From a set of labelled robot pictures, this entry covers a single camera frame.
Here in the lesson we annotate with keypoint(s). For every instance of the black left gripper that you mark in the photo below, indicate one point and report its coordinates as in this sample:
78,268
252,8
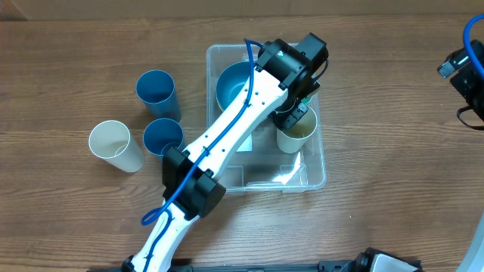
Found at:
290,114

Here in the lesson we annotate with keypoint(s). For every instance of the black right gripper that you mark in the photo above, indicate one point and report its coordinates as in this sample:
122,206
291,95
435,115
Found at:
463,81

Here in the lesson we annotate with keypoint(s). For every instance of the blue bowl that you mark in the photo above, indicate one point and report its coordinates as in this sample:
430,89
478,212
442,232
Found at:
230,82

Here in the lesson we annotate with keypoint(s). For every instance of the tall beige cup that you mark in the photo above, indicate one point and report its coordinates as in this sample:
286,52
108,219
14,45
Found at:
113,142
292,140

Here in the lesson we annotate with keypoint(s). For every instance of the tall dark blue cup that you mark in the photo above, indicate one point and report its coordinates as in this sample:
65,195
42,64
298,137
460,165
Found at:
156,89
162,134

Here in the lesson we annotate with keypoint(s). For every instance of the small mint green cup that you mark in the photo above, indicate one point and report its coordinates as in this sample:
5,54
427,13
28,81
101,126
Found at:
306,100

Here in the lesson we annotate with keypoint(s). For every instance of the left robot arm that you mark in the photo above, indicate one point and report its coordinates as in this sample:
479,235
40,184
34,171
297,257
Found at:
191,175

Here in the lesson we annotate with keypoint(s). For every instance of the white label in bin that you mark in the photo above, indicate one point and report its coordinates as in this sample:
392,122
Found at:
247,145

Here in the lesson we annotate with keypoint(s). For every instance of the clear plastic storage bin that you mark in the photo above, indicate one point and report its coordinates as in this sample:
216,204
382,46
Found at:
266,167

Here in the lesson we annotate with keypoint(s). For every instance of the black rail at table edge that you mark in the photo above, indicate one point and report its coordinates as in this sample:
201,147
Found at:
368,260

